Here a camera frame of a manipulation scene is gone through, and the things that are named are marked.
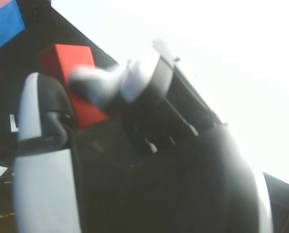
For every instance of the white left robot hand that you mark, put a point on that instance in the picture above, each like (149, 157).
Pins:
(159, 182)

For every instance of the red block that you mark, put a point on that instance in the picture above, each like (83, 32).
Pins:
(69, 55)

